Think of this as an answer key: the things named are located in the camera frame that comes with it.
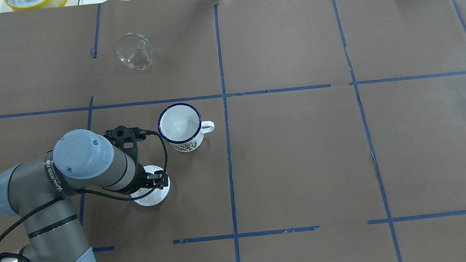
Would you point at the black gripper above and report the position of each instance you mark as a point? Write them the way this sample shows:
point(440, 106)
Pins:
point(140, 179)

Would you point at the white round lid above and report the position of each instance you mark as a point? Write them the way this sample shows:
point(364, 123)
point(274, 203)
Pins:
point(152, 198)

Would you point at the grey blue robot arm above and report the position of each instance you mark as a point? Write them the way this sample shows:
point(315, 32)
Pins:
point(40, 192)

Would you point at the white enamel mug blue rim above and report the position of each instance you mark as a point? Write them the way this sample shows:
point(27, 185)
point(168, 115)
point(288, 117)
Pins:
point(182, 126)

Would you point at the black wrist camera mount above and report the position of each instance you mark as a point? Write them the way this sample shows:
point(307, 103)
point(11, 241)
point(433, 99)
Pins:
point(126, 139)

